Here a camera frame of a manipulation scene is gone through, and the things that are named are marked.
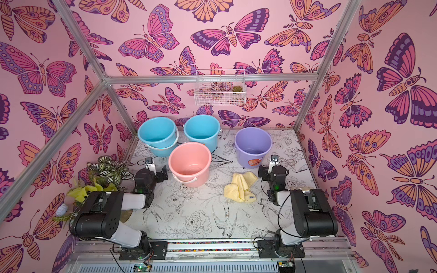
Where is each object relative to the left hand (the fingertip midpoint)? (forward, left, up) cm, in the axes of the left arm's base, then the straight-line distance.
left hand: (158, 165), depth 94 cm
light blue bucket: (+23, +4, 0) cm, 23 cm away
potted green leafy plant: (-16, +14, +17) cm, 27 cm away
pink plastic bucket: (+5, -16, -5) cm, 17 cm away
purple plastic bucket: (+18, -54, -2) cm, 57 cm away
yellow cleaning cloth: (-15, -44, -1) cm, 46 cm away
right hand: (0, -63, 0) cm, 63 cm away
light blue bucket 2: (+22, -24, +6) cm, 33 cm away
